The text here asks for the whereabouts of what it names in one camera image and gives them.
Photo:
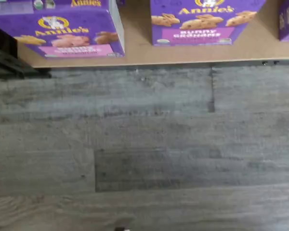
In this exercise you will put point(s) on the purple Annie's box pink patch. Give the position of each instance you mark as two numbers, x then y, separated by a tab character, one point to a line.
86	3
62	36

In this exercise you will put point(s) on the wooden shelf board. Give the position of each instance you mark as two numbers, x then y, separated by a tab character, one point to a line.
139	53

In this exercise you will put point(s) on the purple Annie's bunny grahams box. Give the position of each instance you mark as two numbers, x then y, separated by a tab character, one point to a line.
207	24

